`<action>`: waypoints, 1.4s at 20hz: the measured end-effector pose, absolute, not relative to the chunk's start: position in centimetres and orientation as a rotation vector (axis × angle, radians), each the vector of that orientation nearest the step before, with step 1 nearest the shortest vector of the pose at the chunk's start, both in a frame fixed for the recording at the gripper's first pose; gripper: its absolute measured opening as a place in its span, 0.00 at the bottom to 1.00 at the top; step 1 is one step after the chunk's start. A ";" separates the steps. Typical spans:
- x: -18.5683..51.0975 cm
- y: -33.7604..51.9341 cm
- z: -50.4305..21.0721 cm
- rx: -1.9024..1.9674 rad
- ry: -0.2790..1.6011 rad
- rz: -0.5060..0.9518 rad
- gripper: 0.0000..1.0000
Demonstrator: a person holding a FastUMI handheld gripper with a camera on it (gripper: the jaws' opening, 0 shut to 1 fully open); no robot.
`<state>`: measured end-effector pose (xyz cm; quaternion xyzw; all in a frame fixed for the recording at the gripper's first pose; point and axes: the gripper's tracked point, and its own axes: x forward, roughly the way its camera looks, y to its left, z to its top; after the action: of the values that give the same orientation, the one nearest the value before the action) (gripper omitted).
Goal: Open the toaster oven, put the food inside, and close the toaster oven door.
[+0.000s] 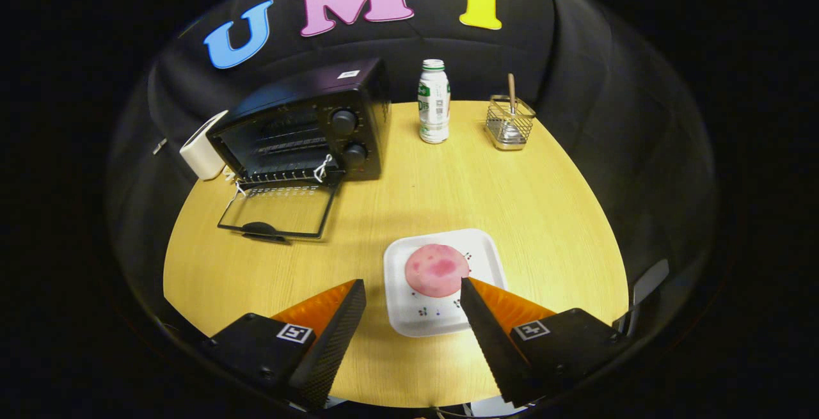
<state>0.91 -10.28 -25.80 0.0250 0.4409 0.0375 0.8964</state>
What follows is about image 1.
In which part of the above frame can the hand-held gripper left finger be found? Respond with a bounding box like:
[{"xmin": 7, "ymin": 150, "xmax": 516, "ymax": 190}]
[{"xmin": 198, "ymin": 278, "xmax": 367, "ymax": 410}]

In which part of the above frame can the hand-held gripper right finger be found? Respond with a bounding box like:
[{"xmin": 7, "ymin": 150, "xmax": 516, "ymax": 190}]
[{"xmin": 459, "ymin": 277, "xmax": 631, "ymax": 407}]

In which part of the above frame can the white square plate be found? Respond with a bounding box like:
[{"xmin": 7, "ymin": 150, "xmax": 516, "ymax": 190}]
[{"xmin": 383, "ymin": 228, "xmax": 508, "ymax": 338}]

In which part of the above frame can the pink round ham slice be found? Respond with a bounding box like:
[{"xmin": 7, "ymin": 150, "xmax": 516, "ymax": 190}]
[{"xmin": 404, "ymin": 244, "xmax": 471, "ymax": 298}]

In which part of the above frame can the black toaster oven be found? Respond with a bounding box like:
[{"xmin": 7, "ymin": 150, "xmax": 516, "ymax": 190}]
[{"xmin": 206, "ymin": 56, "xmax": 392, "ymax": 245}]

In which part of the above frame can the white pop-up toaster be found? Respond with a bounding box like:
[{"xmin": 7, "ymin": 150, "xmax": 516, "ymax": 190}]
[{"xmin": 179, "ymin": 110, "xmax": 229, "ymax": 182}]

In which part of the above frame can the white bottle with green label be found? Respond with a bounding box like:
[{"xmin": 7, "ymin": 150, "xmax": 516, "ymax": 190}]
[{"xmin": 418, "ymin": 59, "xmax": 451, "ymax": 145}]

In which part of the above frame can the metal wire basket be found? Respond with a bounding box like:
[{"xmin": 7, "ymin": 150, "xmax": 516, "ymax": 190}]
[{"xmin": 485, "ymin": 95, "xmax": 536, "ymax": 151}]

